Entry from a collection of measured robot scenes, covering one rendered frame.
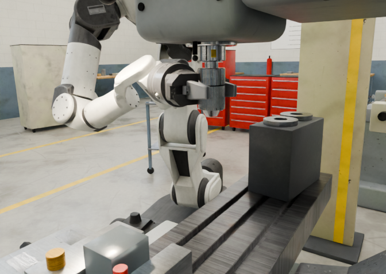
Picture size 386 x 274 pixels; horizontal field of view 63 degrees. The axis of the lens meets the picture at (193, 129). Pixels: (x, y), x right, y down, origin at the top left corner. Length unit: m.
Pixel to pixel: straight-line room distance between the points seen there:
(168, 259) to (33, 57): 6.24
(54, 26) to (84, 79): 8.52
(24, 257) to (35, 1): 8.81
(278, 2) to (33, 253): 0.49
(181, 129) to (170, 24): 0.81
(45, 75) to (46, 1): 3.19
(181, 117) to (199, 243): 0.67
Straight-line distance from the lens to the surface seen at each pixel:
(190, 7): 0.45
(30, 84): 6.53
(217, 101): 0.53
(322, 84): 2.24
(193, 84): 0.54
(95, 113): 0.82
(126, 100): 0.77
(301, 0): 0.38
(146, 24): 0.50
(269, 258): 0.64
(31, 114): 6.57
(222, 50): 0.53
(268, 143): 0.83
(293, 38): 9.90
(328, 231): 2.52
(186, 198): 1.46
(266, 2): 0.39
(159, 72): 0.64
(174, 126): 1.26
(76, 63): 0.92
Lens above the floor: 1.28
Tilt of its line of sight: 12 degrees down
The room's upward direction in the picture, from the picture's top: 1 degrees counter-clockwise
